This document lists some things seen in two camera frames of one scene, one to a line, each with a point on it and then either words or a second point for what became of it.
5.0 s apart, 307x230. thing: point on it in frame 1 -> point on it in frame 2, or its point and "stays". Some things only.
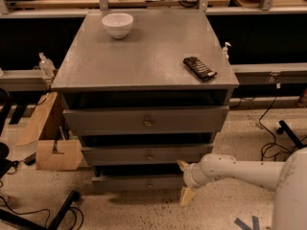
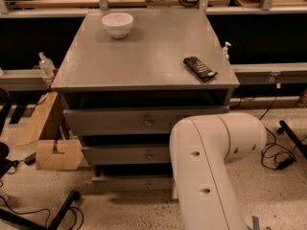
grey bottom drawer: (137, 182) stays
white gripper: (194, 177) -> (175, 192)
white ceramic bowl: (118, 24) stays
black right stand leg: (284, 126) stays
